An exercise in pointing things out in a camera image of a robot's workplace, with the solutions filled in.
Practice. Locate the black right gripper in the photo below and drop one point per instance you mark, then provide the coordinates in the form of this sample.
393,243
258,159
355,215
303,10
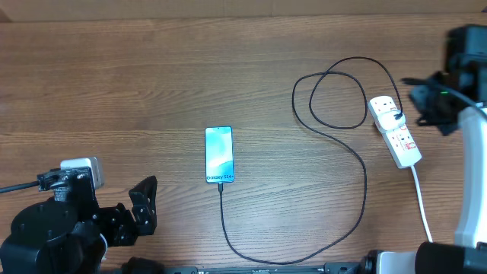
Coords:
418,96

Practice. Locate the white charger plug adapter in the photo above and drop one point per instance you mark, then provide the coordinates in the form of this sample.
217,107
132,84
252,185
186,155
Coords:
390,120

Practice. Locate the blue Galaxy smartphone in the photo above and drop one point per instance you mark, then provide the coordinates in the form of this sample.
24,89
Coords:
219,155

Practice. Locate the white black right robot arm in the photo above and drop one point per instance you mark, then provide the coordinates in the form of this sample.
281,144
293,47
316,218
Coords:
465,66

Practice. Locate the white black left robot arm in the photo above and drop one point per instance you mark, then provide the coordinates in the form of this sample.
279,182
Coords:
70,232

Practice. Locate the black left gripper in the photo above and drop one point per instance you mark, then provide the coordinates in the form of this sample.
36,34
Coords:
143,209

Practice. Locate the white power strip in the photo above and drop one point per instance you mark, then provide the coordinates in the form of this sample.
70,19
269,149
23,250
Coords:
400,142

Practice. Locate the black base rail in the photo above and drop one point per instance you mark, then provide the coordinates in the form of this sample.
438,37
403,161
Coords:
139,265

